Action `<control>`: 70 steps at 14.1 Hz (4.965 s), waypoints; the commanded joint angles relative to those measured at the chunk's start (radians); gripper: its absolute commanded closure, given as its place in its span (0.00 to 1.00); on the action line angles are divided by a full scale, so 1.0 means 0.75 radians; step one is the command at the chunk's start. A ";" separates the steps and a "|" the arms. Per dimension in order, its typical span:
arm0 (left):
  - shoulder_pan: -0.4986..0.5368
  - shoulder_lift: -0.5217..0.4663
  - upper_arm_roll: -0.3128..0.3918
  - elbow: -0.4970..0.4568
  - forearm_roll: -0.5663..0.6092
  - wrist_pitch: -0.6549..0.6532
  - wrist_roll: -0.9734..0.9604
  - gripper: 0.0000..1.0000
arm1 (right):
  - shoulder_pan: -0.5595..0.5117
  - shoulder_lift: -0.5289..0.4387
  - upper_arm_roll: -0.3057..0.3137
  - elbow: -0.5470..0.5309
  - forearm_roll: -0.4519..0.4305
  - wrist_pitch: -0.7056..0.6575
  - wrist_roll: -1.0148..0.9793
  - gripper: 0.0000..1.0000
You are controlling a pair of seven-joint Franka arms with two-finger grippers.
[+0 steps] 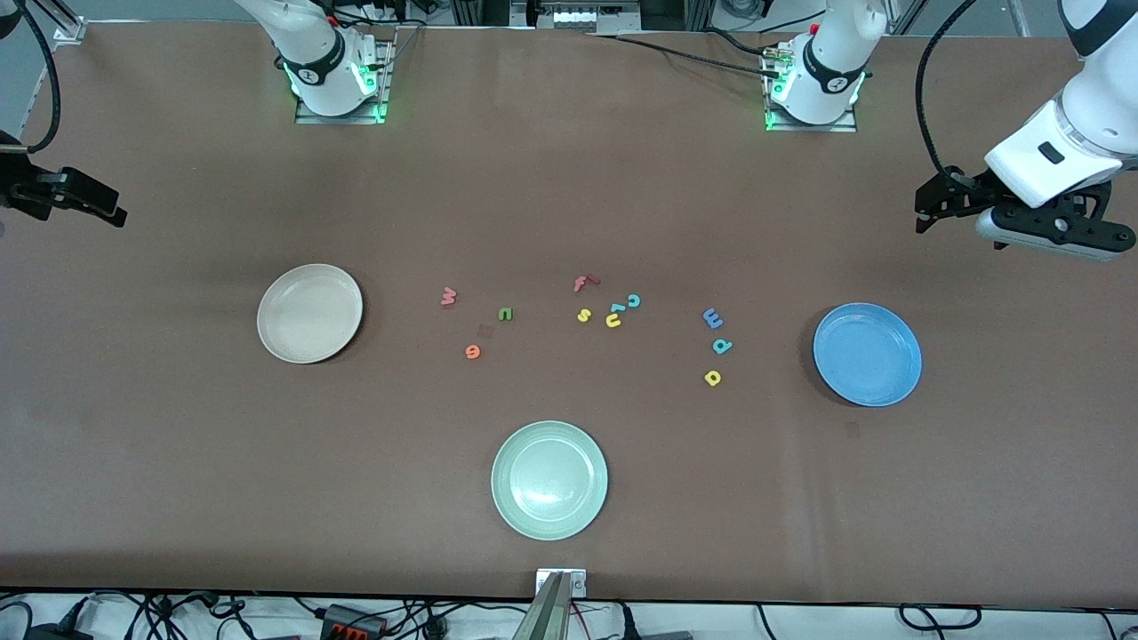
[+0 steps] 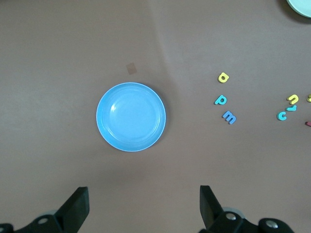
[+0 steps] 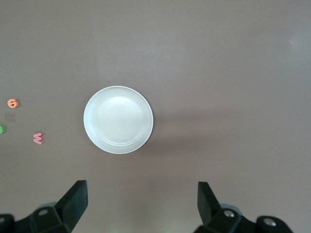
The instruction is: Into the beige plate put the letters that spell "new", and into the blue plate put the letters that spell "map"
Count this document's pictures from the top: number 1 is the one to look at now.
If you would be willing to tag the grey metal device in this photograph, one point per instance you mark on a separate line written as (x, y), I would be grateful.
(587, 18)

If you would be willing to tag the blue round plate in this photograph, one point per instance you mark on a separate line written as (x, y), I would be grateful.
(867, 354)

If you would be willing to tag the silver camera mount bracket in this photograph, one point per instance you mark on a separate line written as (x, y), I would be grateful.
(578, 582)

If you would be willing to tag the aluminium table corner bracket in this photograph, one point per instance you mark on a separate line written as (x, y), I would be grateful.
(69, 33)

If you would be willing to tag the teal foam letter p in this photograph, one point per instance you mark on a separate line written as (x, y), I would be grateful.
(722, 347)

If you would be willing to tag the pale green round plate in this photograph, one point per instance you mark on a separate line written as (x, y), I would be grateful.
(549, 480)

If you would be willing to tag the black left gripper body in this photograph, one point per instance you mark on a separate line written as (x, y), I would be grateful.
(963, 190)

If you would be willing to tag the light brown round plate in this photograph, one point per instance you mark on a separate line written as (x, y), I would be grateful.
(309, 313)

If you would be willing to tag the aluminium profile beam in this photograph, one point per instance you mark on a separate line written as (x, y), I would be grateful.
(547, 618)

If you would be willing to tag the black orange power strip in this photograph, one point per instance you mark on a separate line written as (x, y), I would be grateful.
(351, 622)

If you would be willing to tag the red foam letter f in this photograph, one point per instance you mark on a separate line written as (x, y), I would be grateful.
(582, 284)

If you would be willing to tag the blue foam letter m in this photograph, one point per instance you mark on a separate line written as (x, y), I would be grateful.
(713, 318)

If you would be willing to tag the pink foam letter w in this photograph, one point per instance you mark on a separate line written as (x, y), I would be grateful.
(449, 297)

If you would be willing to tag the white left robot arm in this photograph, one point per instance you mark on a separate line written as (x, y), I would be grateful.
(836, 53)

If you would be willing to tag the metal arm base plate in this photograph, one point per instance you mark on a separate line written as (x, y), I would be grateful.
(384, 80)
(813, 128)

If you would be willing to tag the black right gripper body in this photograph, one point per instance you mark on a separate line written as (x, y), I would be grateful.
(27, 189)

